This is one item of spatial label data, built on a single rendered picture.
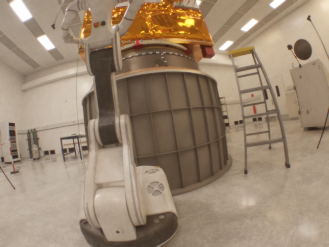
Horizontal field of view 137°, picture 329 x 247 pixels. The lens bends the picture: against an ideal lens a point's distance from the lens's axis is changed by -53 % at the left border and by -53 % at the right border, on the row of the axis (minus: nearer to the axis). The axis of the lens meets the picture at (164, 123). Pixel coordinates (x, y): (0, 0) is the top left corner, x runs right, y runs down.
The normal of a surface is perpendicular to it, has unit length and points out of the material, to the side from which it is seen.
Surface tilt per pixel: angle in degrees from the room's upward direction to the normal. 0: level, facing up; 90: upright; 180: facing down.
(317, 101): 90
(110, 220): 90
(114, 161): 44
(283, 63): 90
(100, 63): 103
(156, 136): 90
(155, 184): 38
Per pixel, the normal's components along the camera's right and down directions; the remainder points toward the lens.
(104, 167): 0.00, -0.76
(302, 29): -0.96, 0.15
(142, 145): -0.06, -0.03
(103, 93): 0.18, 0.16
